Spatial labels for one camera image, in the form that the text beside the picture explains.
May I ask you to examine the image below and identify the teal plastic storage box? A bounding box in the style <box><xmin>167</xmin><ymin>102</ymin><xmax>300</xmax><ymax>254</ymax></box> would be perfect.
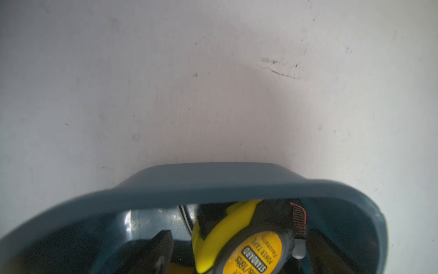
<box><xmin>1</xmin><ymin>163</ymin><xmax>388</xmax><ymax>274</ymax></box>

